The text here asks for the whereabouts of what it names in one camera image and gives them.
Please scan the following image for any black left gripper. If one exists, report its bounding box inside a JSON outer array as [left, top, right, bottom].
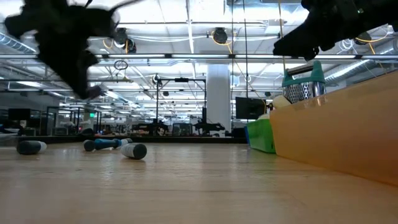
[[34, 18, 102, 100]]

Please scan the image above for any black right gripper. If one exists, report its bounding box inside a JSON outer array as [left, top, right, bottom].
[[272, 0, 361, 62]]

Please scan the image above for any green plastic bin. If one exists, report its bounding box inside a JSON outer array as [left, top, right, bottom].
[[245, 118, 277, 154]]

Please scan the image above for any small black monitor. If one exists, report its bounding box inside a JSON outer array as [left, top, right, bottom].
[[7, 108, 32, 121]]

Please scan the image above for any white pillar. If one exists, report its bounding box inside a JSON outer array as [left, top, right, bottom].
[[206, 64, 232, 133]]

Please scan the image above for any orange plastic bin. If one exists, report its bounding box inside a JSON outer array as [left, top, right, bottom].
[[269, 70, 398, 187]]

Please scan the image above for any black hanging cable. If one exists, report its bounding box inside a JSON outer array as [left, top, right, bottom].
[[241, 0, 249, 100]]

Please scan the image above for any black ceiling cable reel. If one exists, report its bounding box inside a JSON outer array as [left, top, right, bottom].
[[113, 27, 137, 54], [212, 27, 229, 45], [354, 30, 373, 46]]

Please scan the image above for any black background rig frame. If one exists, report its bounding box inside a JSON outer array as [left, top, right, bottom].
[[155, 77, 208, 138]]

